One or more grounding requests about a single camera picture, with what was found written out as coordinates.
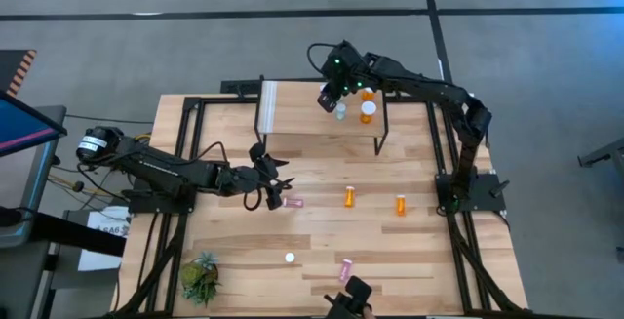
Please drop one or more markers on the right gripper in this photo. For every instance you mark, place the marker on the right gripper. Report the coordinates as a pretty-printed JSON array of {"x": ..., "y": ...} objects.
[{"x": 343, "y": 72}]

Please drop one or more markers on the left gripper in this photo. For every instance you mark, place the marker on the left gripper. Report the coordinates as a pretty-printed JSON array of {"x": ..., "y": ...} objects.
[{"x": 253, "y": 177}]

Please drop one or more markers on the green medicine bottle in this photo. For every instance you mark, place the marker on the green medicine bottle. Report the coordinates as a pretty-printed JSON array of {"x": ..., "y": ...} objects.
[{"x": 340, "y": 111}]

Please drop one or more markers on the large orange medicine bottle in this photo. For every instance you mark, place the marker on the large orange medicine bottle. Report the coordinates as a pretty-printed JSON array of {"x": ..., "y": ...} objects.
[
  {"x": 368, "y": 95},
  {"x": 368, "y": 109}
]

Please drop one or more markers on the small orange medicine bottle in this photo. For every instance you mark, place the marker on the small orange medicine bottle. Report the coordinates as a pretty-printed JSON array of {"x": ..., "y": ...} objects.
[
  {"x": 401, "y": 207},
  {"x": 349, "y": 198}
]

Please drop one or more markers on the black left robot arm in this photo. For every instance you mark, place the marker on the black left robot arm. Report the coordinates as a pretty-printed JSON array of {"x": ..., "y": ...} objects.
[{"x": 161, "y": 168}]

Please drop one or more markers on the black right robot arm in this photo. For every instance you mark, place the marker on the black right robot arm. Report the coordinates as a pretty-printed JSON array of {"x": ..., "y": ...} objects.
[{"x": 439, "y": 90}]

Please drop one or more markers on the wooden shelf black legs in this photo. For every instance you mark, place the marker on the wooden shelf black legs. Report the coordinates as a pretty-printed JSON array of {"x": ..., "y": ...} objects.
[{"x": 297, "y": 114}]

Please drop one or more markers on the artificial potted succulent plant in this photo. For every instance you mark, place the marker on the artificial potted succulent plant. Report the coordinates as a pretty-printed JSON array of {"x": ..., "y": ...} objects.
[{"x": 200, "y": 280}]

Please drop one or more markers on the person's hand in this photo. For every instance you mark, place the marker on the person's hand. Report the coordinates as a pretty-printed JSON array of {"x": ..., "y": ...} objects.
[{"x": 367, "y": 313}]

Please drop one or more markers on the white paper sheet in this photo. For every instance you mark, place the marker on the white paper sheet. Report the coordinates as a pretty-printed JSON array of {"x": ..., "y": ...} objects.
[{"x": 97, "y": 263}]

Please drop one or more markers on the black beam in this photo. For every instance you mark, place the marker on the black beam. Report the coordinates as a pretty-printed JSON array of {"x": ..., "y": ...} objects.
[{"x": 78, "y": 233}]

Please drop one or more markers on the grey metal stand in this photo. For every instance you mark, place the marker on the grey metal stand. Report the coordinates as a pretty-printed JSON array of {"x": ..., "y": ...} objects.
[{"x": 41, "y": 172}]

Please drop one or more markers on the blue screen monitor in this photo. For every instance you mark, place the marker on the blue screen monitor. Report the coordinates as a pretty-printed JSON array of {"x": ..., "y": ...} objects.
[{"x": 24, "y": 124}]

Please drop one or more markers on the grey table leg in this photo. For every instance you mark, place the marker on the grey table leg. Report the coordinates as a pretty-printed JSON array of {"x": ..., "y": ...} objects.
[{"x": 604, "y": 152}]

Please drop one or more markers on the black table frame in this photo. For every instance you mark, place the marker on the black table frame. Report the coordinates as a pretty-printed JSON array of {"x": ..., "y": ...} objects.
[{"x": 191, "y": 102}]

